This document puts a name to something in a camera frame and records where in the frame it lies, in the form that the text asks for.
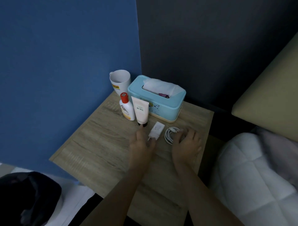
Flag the person's right hand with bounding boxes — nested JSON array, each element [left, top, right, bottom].
[[171, 128, 202, 167]]

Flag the person's left hand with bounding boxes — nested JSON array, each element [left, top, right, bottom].
[[128, 130, 156, 173]]

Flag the white charging cable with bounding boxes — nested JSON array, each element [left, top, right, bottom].
[[164, 127, 186, 145]]

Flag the white charger plug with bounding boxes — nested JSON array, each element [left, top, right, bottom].
[[148, 121, 166, 142]]

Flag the white cream tube black cap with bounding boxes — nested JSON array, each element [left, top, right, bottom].
[[131, 96, 150, 128]]

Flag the white lotion bottle red cap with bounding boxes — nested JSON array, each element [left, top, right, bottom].
[[119, 92, 136, 121]]

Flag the teal tissue box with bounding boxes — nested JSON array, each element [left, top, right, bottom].
[[127, 75, 187, 124]]

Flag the white pop-up tissue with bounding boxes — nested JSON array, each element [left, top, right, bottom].
[[142, 78, 183, 97]]

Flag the white mug yellow label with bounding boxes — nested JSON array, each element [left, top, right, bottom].
[[109, 70, 132, 96]]

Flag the person's right forearm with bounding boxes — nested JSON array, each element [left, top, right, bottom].
[[173, 163, 245, 226]]

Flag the person's left forearm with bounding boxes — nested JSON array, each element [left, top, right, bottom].
[[80, 167, 147, 226]]

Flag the wooden bedside table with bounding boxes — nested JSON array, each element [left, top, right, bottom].
[[49, 90, 214, 226]]

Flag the person's legs black trousers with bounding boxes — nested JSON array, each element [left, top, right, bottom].
[[78, 193, 131, 226]]

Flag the beige cushion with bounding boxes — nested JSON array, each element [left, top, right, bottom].
[[231, 32, 298, 142]]

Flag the black lined trash bin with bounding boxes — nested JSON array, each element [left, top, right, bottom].
[[0, 172, 62, 226]]

